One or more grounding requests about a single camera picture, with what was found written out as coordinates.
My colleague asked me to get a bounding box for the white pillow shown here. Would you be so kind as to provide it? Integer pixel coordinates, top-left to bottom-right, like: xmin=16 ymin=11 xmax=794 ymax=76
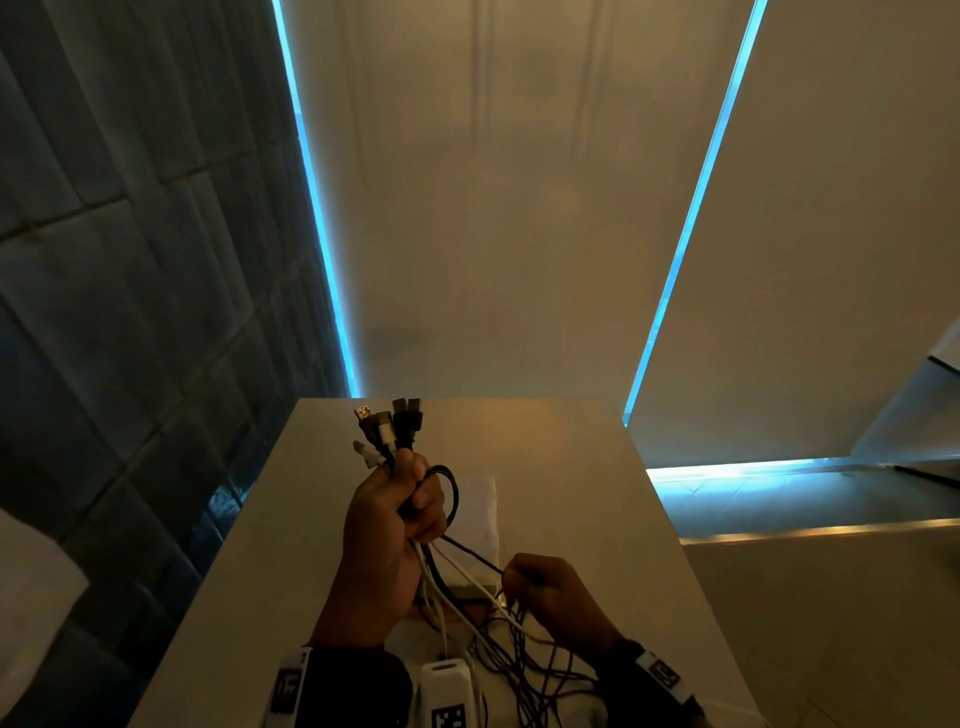
xmin=0 ymin=509 xmax=91 ymax=699

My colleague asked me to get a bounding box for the white table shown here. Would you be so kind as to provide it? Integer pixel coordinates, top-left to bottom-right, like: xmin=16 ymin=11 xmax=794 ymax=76
xmin=131 ymin=397 xmax=766 ymax=728

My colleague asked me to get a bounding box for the person's right hand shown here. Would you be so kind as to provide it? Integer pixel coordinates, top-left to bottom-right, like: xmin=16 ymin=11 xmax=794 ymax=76
xmin=500 ymin=553 xmax=624 ymax=665

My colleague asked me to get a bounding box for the window sill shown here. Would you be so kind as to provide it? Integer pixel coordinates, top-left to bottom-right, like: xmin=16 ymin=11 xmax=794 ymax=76
xmin=646 ymin=458 xmax=960 ymax=543

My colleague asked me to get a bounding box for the black tripod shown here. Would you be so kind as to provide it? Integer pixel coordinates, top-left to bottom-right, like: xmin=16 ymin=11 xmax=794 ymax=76
xmin=892 ymin=464 xmax=960 ymax=490

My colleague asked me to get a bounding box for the person's left hand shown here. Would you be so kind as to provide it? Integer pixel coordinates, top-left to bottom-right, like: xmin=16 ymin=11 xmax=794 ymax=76
xmin=311 ymin=448 xmax=450 ymax=650

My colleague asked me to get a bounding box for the white plastic pouch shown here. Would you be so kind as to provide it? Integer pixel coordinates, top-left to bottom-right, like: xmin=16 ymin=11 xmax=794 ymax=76
xmin=442 ymin=473 xmax=500 ymax=601

